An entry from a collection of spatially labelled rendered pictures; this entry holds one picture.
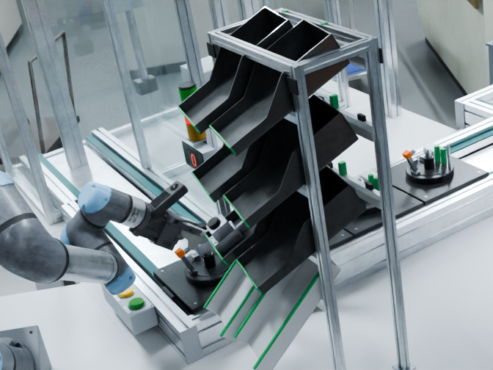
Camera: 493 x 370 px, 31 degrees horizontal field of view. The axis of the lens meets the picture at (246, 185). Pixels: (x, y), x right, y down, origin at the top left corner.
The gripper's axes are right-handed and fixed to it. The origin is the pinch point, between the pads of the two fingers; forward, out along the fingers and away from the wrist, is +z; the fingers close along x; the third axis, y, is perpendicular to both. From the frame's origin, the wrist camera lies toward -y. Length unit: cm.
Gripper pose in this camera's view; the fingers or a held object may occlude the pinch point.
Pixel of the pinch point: (205, 230)
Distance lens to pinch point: 227.4
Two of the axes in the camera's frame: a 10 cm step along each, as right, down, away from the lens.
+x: 4.9, 3.3, -8.1
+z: 7.5, 3.2, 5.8
